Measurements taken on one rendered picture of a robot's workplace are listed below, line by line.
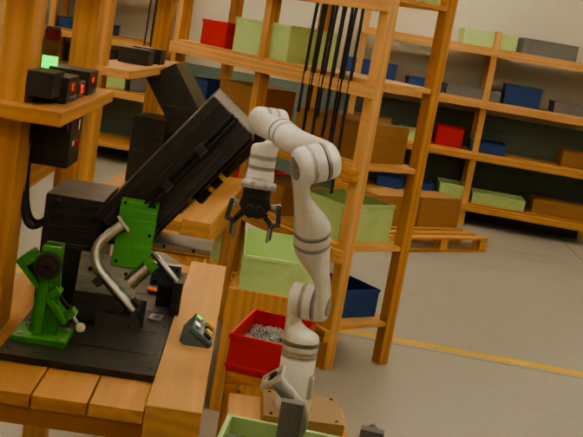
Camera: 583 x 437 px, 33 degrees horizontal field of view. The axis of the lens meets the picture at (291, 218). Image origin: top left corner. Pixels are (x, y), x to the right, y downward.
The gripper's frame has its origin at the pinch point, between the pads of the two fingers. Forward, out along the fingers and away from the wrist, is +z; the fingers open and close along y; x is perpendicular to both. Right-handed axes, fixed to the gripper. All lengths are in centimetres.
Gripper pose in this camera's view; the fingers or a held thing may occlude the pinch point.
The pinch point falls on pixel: (250, 237)
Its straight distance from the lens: 260.7
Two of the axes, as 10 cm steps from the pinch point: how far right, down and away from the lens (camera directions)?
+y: -9.9, -1.6, -0.5
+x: 0.2, 1.9, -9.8
